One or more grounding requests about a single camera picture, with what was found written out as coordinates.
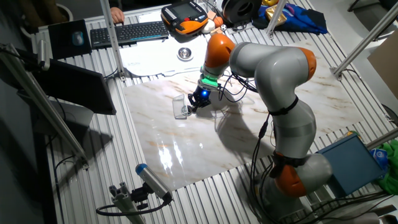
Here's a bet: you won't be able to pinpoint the black flat monitor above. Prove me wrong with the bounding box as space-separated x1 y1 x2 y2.
30 58 118 116

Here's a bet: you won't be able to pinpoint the bare person hand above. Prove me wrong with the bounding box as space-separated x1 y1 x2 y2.
110 6 125 25

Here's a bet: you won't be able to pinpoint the black computer keyboard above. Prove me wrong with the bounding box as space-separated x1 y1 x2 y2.
90 21 170 50

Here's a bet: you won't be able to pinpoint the black camera cable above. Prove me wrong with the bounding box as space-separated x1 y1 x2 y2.
95 198 172 217

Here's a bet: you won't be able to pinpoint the white toy egg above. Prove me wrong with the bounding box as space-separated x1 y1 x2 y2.
201 19 216 34

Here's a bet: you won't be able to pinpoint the short aluminium profile stub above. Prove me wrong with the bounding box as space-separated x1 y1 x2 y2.
108 182 146 224

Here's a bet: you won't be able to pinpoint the aluminium frame post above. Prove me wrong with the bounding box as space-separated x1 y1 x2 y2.
330 1 398 81
99 0 127 82
266 0 289 40
0 43 90 170
365 127 398 150

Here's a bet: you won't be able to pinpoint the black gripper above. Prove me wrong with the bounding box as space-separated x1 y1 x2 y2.
187 86 213 114

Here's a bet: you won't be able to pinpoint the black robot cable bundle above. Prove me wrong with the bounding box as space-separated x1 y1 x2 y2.
216 73 398 224

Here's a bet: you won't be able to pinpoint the blue metal box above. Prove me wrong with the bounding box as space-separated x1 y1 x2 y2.
317 133 386 198

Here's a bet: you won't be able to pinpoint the silver camera with blue cap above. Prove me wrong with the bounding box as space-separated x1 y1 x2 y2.
135 163 174 202

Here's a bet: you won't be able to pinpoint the orange and black teach pendant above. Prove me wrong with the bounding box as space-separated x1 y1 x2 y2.
160 1 209 35

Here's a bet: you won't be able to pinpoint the green wrist mount plate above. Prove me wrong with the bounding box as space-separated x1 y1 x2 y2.
198 74 219 91

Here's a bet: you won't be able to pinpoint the grey computer mouse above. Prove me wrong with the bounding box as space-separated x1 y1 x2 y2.
72 30 85 47

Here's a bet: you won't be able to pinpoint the silver bar camera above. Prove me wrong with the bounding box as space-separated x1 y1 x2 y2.
37 39 50 71

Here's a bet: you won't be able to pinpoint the dark blue cloth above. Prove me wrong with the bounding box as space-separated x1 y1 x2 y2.
252 2 328 35

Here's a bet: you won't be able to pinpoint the black mouse pad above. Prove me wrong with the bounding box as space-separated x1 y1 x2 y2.
48 19 93 60

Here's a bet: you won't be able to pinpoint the black round spool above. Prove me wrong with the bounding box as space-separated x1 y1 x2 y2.
221 0 264 27

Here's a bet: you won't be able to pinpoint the white wire mesh basket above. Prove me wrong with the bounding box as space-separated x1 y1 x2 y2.
172 93 188 120

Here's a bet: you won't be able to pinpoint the white marble pattern sheet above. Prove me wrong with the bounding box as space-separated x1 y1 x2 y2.
123 39 364 191

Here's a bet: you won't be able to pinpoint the white printed paper sheets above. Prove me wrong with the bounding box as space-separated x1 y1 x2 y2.
119 34 209 78

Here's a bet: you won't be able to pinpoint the black camera bracket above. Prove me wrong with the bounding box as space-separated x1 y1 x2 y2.
130 183 150 211

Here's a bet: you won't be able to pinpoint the metal bowl with white rim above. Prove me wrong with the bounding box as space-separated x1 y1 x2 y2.
176 47 194 62

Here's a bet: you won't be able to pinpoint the green cloth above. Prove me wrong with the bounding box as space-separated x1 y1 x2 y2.
377 141 398 195

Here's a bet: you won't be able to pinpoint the brown cardboard box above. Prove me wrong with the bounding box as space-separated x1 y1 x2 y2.
367 39 398 100

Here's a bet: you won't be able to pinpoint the blue and white packet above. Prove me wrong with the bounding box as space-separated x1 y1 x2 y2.
369 148 389 170

